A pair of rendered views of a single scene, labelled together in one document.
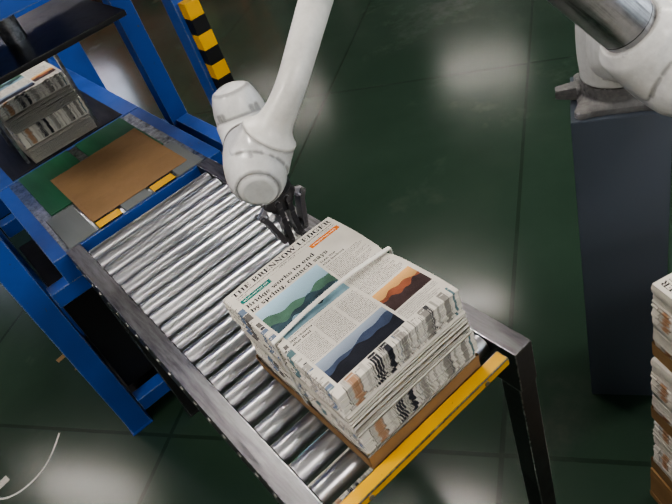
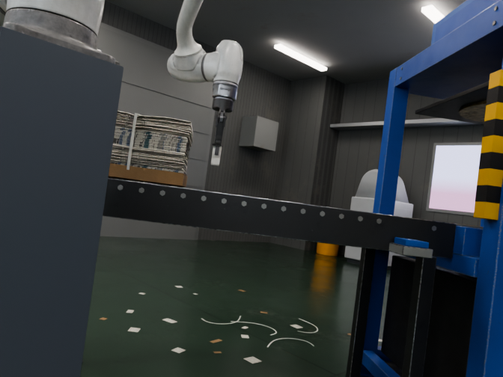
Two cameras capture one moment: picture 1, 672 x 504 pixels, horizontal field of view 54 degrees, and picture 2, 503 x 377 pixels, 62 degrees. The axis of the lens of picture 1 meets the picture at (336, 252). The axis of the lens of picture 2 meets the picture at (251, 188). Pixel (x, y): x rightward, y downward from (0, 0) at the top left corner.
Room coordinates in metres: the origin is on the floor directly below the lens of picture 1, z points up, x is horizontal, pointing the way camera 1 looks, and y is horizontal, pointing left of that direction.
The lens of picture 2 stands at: (1.82, -1.30, 0.79)
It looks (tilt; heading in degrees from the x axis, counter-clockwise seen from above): 2 degrees up; 109
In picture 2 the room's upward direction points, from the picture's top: 7 degrees clockwise
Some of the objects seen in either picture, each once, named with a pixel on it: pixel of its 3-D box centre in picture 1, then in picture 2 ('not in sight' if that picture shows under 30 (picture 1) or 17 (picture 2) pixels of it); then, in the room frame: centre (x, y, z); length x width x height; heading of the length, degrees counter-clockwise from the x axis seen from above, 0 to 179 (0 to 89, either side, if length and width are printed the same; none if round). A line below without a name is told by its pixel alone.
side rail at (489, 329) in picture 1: (326, 245); (260, 216); (1.41, 0.02, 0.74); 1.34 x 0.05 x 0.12; 25
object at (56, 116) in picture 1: (35, 107); not in sight; (2.74, 0.92, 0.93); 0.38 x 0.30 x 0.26; 25
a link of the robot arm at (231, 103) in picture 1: (244, 123); (225, 63); (1.19, 0.07, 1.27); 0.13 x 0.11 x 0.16; 177
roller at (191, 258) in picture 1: (201, 254); not in sight; (1.54, 0.36, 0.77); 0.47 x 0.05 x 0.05; 115
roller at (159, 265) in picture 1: (190, 246); not in sight; (1.60, 0.39, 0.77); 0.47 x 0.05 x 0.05; 115
